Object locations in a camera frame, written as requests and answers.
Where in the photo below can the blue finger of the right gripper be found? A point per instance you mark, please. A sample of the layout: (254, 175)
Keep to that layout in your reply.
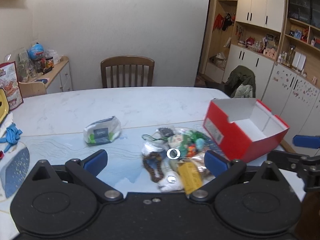
(306, 141)

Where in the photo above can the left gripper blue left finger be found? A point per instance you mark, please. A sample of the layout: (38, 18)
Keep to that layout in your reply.
(84, 173)

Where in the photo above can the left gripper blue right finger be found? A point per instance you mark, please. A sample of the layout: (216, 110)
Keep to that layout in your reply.
(226, 173)

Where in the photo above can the silver foil snack bag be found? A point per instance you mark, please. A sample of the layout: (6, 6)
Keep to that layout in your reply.
(198, 161)

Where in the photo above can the yellow small carton box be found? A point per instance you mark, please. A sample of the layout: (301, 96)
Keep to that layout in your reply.
(190, 177)

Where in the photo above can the teal egg-shaped keychain toy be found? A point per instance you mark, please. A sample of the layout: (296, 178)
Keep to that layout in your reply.
(200, 143)

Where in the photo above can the orange red figurine keychain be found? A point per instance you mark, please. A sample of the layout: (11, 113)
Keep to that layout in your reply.
(191, 151)

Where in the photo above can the bag of black small parts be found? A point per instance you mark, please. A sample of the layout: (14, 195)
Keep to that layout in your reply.
(166, 132)

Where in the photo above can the green cartoon plush pouch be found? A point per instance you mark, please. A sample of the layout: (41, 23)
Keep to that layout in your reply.
(183, 140)

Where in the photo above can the red cardboard shoe box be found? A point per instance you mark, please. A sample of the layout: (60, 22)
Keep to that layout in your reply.
(245, 128)

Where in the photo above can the green jacket on chair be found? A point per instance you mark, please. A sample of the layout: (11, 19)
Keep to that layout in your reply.
(241, 83)

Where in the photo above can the white sideboard cabinet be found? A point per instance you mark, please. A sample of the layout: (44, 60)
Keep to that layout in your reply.
(58, 79)

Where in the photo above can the light wooden child chair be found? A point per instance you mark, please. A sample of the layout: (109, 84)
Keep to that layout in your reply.
(32, 89)

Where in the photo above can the yellow tissue box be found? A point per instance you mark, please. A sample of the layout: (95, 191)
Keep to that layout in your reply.
(4, 105)

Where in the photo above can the brown wooden chair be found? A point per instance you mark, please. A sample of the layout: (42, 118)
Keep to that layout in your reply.
(127, 71)

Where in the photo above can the red snack package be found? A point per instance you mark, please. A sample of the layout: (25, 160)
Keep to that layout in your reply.
(9, 83)

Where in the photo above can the blue globe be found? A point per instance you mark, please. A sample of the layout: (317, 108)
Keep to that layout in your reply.
(35, 51)

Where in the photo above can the white wall cabinet unit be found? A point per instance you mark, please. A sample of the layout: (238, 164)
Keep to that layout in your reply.
(261, 36)

